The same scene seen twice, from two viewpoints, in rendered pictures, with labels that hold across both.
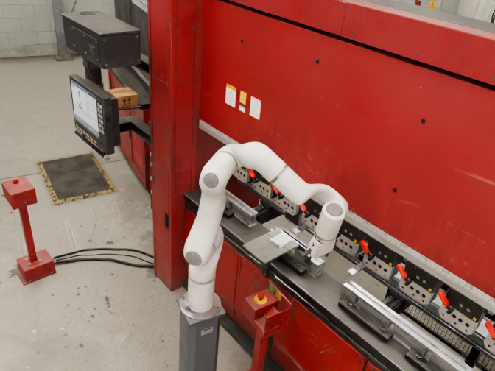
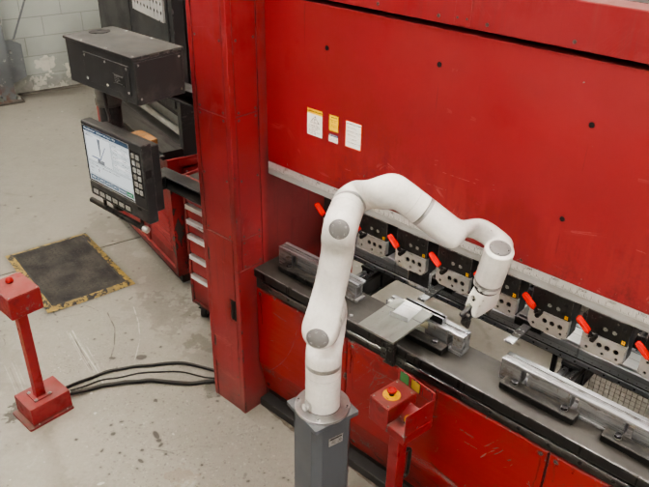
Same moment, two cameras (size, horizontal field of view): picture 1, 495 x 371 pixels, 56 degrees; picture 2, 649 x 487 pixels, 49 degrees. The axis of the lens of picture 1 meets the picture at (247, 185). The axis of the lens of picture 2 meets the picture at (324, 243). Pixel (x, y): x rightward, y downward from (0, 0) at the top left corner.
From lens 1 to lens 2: 43 cm
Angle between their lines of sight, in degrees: 4
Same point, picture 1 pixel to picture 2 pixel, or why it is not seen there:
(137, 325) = (208, 465)
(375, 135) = (528, 152)
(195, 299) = (319, 397)
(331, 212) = (497, 251)
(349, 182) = (498, 218)
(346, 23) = (476, 12)
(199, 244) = (324, 319)
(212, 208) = (338, 268)
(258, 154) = (397, 188)
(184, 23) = (241, 32)
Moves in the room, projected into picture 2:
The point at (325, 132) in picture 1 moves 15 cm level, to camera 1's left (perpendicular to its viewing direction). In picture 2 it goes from (458, 157) to (416, 157)
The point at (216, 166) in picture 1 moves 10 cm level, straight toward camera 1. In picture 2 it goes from (345, 211) to (351, 228)
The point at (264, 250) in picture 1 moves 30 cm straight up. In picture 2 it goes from (388, 327) to (393, 263)
